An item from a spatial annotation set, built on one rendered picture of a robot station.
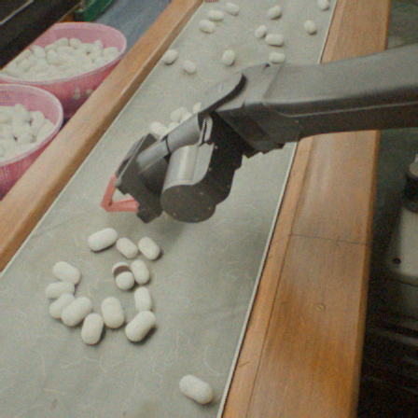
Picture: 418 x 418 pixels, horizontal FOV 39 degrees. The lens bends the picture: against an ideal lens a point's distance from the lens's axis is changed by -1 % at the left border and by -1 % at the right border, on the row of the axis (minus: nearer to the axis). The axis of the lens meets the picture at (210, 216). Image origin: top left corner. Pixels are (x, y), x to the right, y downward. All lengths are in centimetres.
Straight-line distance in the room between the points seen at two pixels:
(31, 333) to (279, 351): 26
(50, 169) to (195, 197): 32
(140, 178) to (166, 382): 23
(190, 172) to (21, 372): 26
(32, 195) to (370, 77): 49
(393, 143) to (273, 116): 179
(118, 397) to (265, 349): 15
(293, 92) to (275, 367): 25
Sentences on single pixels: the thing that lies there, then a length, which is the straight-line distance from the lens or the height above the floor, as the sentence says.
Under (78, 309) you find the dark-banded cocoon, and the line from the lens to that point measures 65.
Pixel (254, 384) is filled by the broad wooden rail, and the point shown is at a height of 76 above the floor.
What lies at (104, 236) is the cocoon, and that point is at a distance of 73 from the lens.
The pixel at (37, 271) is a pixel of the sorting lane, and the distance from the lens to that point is 74.
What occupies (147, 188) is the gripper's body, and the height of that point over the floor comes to 82.
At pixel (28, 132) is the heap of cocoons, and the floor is 74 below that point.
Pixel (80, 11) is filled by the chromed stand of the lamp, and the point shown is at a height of 71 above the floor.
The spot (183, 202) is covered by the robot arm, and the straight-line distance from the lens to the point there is 60.
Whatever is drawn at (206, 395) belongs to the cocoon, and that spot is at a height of 76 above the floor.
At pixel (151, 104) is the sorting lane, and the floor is 74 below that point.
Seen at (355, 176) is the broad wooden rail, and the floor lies 76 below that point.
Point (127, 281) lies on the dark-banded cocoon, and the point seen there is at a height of 76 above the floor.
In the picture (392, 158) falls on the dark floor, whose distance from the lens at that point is 225.
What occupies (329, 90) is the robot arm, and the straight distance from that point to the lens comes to 51.
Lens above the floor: 123
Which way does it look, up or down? 40 degrees down
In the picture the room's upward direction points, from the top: 3 degrees counter-clockwise
